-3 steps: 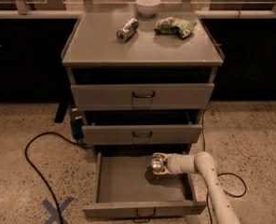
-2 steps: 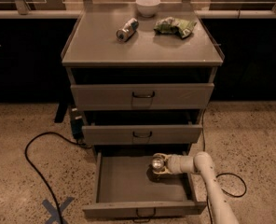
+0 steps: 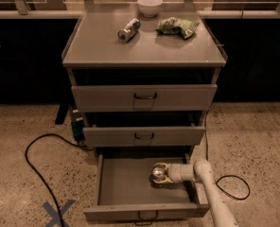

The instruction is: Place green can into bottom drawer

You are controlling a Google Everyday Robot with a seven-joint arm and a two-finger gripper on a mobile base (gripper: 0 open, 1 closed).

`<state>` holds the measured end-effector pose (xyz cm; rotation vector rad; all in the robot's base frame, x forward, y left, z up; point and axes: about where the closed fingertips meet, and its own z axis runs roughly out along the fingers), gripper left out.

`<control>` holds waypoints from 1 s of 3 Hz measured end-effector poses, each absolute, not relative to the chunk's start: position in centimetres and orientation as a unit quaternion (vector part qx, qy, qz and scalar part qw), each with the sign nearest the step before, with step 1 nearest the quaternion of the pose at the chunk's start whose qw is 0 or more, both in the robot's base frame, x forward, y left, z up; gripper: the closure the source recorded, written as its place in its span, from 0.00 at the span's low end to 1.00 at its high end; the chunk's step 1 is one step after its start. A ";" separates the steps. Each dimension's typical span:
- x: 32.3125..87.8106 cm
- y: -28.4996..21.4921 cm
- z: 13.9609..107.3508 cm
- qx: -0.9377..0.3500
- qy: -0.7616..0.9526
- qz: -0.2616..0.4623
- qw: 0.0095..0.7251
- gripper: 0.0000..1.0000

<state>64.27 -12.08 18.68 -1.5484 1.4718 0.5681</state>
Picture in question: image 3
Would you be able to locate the grey top drawer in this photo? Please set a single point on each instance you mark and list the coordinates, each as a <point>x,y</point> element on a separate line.
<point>144,98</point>

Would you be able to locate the blue white soda can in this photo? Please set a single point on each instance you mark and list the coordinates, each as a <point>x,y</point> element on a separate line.
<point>130,29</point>

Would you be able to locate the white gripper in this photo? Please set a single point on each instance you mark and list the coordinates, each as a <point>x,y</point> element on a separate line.
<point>174,173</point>

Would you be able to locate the grey bottom drawer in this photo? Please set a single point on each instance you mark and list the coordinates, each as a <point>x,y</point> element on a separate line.
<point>125,190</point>

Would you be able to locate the blue power box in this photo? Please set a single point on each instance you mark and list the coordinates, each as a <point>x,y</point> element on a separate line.
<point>77,125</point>

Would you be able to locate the white ceramic bowl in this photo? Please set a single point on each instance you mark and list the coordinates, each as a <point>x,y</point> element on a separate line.
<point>149,8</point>

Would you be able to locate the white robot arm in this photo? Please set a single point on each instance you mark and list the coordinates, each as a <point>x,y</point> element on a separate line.
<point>201,171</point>

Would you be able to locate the green crumpled chip bag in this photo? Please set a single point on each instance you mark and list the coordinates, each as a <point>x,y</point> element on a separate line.
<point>176,26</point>

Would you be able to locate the grey drawer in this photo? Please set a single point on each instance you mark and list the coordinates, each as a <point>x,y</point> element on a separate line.
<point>125,190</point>
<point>144,98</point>
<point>143,136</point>

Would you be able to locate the grey middle drawer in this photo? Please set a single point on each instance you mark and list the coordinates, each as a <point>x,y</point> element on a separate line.
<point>143,136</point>

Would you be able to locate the grey drawer cabinet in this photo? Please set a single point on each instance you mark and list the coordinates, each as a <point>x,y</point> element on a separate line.
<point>96,57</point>

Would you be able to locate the green soda can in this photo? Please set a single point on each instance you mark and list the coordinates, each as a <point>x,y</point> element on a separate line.
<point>159,173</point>

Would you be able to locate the blue tape cross mark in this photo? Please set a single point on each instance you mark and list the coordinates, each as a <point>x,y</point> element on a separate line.
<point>55,217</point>

